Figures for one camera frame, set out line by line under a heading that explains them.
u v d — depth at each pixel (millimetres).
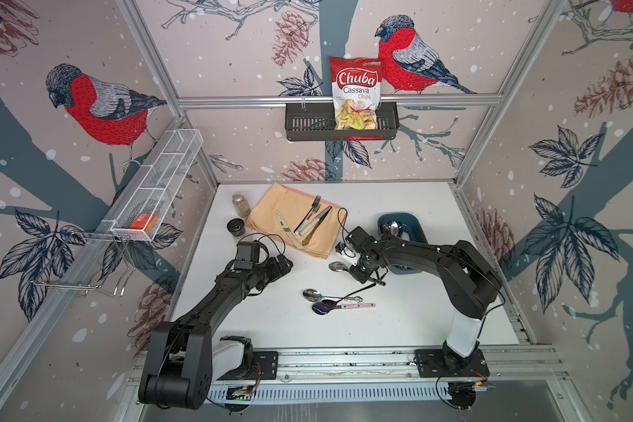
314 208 1106
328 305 820
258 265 735
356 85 823
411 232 1029
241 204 1039
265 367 728
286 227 1041
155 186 777
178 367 395
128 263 748
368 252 698
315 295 850
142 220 669
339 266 934
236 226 920
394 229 1007
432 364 729
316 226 1047
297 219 1074
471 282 485
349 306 837
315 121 949
